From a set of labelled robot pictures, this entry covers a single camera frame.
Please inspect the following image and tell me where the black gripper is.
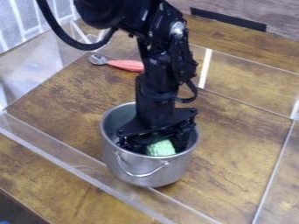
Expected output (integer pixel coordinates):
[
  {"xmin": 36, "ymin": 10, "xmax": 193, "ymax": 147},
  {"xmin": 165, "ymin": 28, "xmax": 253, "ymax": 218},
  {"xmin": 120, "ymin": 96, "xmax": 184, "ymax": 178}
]
[{"xmin": 116, "ymin": 73, "xmax": 197, "ymax": 155}]

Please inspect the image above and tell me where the green bumpy toy vegetable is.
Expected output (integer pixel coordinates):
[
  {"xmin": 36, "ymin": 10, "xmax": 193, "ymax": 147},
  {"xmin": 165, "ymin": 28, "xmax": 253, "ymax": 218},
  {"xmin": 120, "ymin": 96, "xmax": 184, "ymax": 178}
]
[{"xmin": 145, "ymin": 139, "xmax": 175, "ymax": 157}]

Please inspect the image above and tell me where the silver metal pot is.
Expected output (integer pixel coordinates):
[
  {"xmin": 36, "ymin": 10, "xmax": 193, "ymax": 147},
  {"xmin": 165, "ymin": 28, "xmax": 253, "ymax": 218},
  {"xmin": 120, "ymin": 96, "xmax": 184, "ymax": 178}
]
[{"xmin": 99, "ymin": 102, "xmax": 200, "ymax": 187}]

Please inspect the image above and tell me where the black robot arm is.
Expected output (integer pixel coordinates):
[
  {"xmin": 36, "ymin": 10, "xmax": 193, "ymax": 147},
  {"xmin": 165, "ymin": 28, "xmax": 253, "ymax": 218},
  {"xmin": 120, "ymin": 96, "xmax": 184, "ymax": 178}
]
[{"xmin": 73, "ymin": 0, "xmax": 197, "ymax": 156}]

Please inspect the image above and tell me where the clear acrylic enclosure panel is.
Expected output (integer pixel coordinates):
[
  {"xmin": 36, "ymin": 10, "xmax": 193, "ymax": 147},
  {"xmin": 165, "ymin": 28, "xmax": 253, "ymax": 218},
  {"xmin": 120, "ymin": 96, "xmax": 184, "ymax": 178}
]
[{"xmin": 0, "ymin": 111, "xmax": 220, "ymax": 224}]

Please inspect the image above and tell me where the red handled metal spoon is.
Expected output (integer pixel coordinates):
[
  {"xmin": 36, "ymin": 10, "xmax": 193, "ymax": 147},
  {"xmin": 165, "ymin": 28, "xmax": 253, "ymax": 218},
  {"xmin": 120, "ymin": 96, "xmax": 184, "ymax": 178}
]
[{"xmin": 88, "ymin": 53, "xmax": 145, "ymax": 72}]

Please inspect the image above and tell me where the black strip on wall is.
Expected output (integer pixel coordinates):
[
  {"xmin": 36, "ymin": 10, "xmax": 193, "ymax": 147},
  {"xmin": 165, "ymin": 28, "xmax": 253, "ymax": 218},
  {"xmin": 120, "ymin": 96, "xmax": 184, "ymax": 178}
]
[{"xmin": 191, "ymin": 7, "xmax": 267, "ymax": 32}]

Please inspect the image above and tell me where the black cable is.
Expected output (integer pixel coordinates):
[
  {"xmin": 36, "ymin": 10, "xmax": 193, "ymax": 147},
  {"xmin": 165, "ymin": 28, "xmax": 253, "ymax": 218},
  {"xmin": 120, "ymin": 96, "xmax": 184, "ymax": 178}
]
[{"xmin": 34, "ymin": 0, "xmax": 117, "ymax": 53}]

